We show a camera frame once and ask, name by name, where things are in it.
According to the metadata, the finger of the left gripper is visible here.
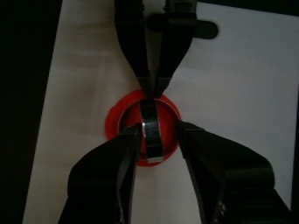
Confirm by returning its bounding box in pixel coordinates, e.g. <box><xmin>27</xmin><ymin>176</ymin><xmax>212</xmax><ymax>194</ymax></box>
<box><xmin>113</xmin><ymin>0</ymin><xmax>155</xmax><ymax>97</ymax></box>
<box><xmin>153</xmin><ymin>0</ymin><xmax>199</xmax><ymax>99</ymax></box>

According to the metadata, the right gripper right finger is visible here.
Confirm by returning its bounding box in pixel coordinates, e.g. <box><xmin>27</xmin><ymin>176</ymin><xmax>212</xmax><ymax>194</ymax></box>
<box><xmin>176</xmin><ymin>120</ymin><xmax>295</xmax><ymax>224</ymax></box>

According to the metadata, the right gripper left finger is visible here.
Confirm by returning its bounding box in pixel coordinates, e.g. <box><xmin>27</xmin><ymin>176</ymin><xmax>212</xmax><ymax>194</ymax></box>
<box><xmin>57</xmin><ymin>122</ymin><xmax>143</xmax><ymax>224</ymax></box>

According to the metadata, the red dough ring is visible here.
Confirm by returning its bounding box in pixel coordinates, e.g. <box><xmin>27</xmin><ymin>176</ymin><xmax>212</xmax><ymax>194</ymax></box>
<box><xmin>104</xmin><ymin>88</ymin><xmax>183</xmax><ymax>167</ymax></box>

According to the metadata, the round metal dough cutter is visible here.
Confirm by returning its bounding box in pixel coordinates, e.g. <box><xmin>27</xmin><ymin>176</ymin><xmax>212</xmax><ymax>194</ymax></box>
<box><xmin>116</xmin><ymin>97</ymin><xmax>181</xmax><ymax>165</ymax></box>

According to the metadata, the red cut dough disc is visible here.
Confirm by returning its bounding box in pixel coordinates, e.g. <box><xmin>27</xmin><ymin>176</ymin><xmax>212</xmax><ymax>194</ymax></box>
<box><xmin>120</xmin><ymin>100</ymin><xmax>179</xmax><ymax>156</ymax></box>

